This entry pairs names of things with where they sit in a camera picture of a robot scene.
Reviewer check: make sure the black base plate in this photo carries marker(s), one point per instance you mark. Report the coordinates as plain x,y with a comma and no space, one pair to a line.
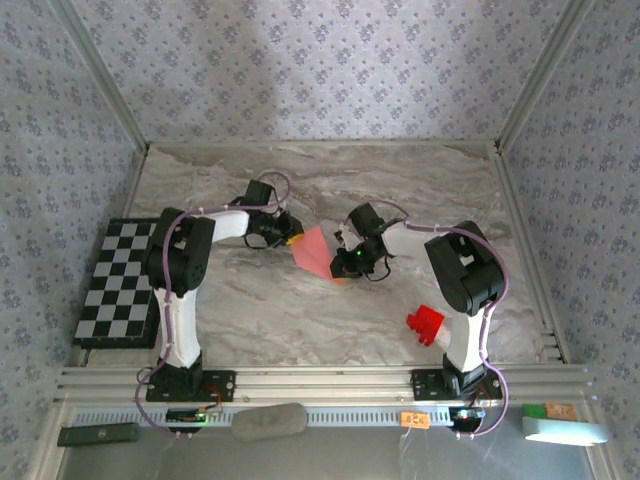
425,384
220,385

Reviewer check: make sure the aluminium frame post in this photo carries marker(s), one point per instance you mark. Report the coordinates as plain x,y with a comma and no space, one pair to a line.
544,70
101,70

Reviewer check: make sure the aluminium side rail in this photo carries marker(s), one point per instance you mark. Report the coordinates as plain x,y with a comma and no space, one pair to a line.
134,185
507,180

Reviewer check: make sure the black flat bar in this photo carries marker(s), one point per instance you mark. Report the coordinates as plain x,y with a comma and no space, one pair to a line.
97,434

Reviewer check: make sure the right controller board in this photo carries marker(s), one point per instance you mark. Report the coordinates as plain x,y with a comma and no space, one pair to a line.
465,416

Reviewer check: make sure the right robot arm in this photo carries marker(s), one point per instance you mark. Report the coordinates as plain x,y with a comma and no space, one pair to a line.
405,242

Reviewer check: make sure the small green box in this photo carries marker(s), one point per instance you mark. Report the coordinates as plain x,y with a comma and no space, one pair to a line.
534,411

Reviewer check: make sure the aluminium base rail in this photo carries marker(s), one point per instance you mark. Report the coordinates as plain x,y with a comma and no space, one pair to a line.
320,385

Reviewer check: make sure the small orange card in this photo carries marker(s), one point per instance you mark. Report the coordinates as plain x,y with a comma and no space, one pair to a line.
560,411

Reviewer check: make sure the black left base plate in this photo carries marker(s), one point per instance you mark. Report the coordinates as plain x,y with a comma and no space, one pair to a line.
220,385

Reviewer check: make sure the grey stone pad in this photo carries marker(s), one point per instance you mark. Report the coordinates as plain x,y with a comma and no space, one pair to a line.
270,421

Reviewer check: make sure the controller board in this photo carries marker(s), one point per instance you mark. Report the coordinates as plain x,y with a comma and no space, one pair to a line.
185,416
465,416

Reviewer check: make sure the left controller board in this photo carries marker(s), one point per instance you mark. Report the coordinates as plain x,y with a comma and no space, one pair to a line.
185,416

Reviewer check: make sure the black grey checkerboard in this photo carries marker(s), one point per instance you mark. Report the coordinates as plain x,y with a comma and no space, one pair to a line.
117,280

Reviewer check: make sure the aluminium back rail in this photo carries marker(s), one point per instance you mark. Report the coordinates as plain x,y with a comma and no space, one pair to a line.
320,143

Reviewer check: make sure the red plastic block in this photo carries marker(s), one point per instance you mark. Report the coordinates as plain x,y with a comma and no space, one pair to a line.
425,322

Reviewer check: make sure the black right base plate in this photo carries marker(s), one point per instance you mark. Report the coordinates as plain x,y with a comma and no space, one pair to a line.
425,384

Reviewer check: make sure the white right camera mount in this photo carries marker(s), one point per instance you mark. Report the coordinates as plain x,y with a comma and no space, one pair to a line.
349,237

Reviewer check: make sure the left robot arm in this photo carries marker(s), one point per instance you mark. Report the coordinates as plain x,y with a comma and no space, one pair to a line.
177,325

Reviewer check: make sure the orange label tag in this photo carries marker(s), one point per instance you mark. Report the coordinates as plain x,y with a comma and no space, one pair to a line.
415,420

